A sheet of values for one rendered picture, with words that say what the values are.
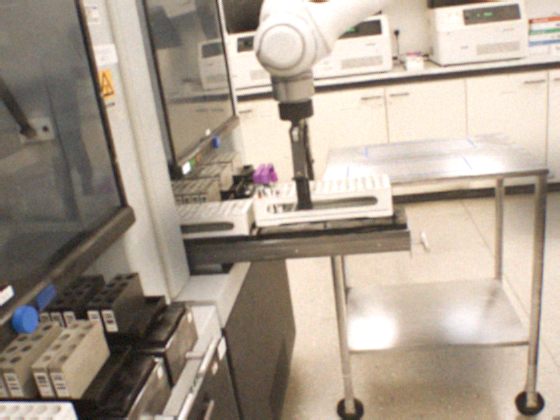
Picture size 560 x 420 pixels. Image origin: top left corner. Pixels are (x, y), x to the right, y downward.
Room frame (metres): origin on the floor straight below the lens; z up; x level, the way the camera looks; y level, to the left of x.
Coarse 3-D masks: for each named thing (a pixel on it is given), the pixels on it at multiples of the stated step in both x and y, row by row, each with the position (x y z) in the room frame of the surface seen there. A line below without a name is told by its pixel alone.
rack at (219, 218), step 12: (192, 204) 1.19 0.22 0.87; (204, 204) 1.18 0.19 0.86; (216, 204) 1.17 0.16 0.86; (228, 204) 1.16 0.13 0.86; (240, 204) 1.15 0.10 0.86; (252, 204) 1.15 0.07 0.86; (180, 216) 1.11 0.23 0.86; (192, 216) 1.11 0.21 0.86; (204, 216) 1.09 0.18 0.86; (216, 216) 1.08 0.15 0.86; (228, 216) 1.08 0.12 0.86; (240, 216) 1.07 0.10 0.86; (252, 216) 1.13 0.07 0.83; (180, 228) 1.18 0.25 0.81; (192, 228) 1.18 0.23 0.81; (204, 228) 1.17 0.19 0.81; (216, 228) 1.16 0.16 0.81; (228, 228) 1.15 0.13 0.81; (240, 228) 1.07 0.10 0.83
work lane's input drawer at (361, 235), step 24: (384, 216) 1.10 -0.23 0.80; (192, 240) 1.08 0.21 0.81; (216, 240) 1.08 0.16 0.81; (240, 240) 1.07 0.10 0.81; (264, 240) 1.05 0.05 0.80; (288, 240) 1.04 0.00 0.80; (312, 240) 1.03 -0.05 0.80; (336, 240) 1.02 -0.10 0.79; (360, 240) 1.01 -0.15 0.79; (384, 240) 1.00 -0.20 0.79; (408, 240) 0.99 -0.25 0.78; (192, 264) 1.08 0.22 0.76
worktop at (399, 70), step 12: (504, 60) 3.23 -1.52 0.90; (516, 60) 3.15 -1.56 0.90; (528, 60) 3.13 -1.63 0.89; (540, 60) 3.12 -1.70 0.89; (552, 60) 3.10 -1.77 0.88; (372, 72) 3.45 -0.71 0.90; (396, 72) 3.29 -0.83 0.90; (408, 72) 3.25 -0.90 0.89; (420, 72) 3.24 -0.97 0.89; (432, 72) 3.23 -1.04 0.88; (444, 72) 3.22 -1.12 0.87; (324, 84) 3.34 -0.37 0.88
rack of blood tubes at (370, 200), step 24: (288, 192) 1.09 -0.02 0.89; (312, 192) 1.07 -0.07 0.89; (336, 192) 1.04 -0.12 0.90; (360, 192) 1.03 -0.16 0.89; (384, 192) 1.02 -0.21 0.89; (264, 216) 1.06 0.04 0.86; (288, 216) 1.05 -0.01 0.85; (312, 216) 1.05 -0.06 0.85; (336, 216) 1.04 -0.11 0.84; (360, 216) 1.03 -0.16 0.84
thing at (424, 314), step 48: (384, 144) 1.72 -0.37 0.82; (432, 144) 1.63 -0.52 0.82; (480, 144) 1.55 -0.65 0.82; (336, 288) 1.33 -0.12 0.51; (384, 288) 1.70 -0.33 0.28; (432, 288) 1.65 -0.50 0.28; (480, 288) 1.59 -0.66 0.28; (384, 336) 1.39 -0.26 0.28; (432, 336) 1.35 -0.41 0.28; (480, 336) 1.31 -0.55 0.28; (528, 336) 1.27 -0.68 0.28; (528, 384) 1.24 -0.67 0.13
